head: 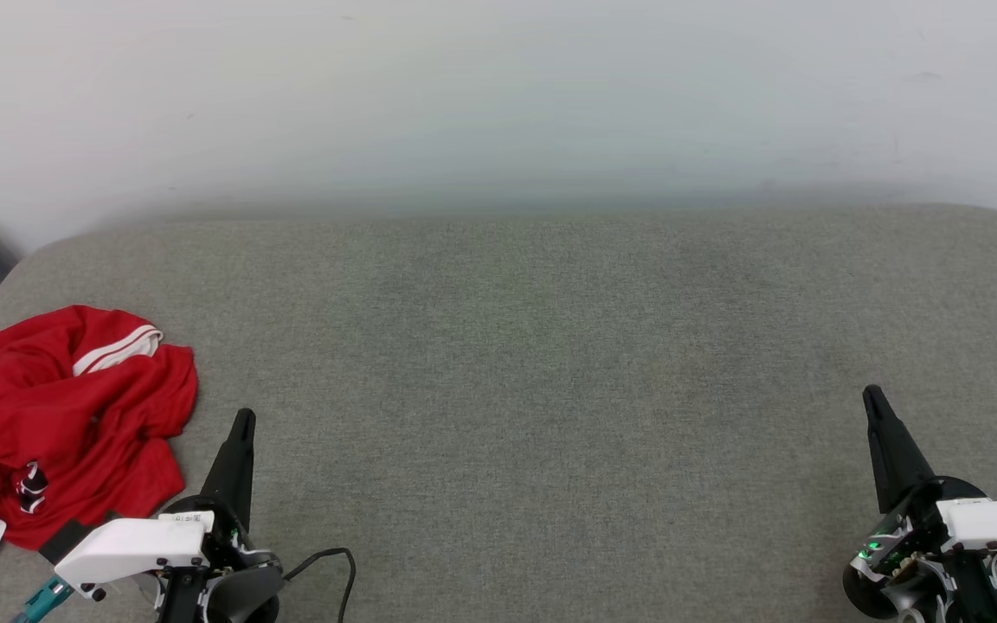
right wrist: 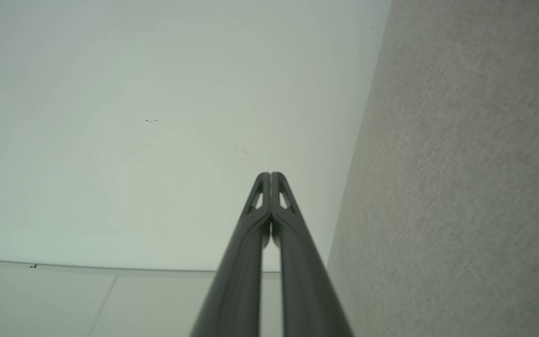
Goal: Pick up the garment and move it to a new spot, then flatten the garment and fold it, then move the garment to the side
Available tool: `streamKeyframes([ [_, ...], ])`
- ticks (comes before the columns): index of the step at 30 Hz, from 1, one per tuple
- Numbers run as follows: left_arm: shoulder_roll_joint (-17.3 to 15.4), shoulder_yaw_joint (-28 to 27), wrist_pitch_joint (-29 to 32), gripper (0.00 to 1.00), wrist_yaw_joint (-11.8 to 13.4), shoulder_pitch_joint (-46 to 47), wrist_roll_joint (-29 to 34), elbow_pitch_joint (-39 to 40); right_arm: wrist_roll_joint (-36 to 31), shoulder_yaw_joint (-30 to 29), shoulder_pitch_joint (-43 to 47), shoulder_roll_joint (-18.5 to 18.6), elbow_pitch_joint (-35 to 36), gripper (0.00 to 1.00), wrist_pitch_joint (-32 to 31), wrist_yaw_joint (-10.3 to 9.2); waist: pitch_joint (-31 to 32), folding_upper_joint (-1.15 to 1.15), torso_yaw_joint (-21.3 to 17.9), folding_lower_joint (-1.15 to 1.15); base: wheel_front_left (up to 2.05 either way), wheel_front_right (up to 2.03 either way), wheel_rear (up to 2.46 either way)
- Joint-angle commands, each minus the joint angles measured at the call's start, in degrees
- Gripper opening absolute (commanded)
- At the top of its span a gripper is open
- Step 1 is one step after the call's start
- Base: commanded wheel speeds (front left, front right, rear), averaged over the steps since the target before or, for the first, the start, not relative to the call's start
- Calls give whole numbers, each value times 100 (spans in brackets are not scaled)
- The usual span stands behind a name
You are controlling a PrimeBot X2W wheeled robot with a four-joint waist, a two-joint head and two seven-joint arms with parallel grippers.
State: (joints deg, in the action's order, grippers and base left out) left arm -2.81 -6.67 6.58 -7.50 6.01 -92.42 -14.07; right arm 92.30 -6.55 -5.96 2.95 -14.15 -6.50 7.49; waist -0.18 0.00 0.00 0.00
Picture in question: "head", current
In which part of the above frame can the black cable with teal connector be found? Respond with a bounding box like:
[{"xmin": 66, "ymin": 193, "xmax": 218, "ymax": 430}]
[{"xmin": 12, "ymin": 575, "xmax": 77, "ymax": 623}]

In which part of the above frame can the thin black cable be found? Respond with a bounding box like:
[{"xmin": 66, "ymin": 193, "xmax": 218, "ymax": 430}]
[{"xmin": 280, "ymin": 547, "xmax": 357, "ymax": 623}]

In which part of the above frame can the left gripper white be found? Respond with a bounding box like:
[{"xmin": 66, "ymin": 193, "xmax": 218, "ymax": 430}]
[{"xmin": 53, "ymin": 408, "xmax": 285, "ymax": 623}]

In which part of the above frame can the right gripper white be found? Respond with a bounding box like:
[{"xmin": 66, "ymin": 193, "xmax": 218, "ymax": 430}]
[{"xmin": 849, "ymin": 384, "xmax": 997, "ymax": 623}]

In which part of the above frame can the red and white polo shirt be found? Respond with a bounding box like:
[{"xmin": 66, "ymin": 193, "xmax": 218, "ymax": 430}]
[{"xmin": 0, "ymin": 305, "xmax": 199, "ymax": 602}]

